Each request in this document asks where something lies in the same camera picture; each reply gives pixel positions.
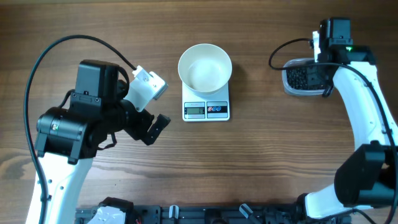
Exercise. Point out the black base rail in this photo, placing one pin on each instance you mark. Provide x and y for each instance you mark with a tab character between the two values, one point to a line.
180	215

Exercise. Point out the white bowl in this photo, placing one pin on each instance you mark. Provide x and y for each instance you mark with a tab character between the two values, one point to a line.
204	69

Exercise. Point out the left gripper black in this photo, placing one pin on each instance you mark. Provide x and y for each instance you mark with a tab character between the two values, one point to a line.
138	131

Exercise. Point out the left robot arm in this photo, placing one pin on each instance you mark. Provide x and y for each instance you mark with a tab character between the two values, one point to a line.
68	139

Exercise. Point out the clear plastic container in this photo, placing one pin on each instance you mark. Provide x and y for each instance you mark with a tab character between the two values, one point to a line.
292	64

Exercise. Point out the white digital kitchen scale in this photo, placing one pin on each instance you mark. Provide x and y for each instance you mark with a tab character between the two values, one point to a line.
205	108

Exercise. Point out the black beans in container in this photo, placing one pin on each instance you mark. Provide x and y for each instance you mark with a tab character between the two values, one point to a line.
297	78

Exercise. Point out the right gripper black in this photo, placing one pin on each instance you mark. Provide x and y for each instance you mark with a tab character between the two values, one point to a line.
313	78

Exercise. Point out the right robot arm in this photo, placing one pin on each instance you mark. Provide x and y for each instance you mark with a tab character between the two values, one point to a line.
368	178

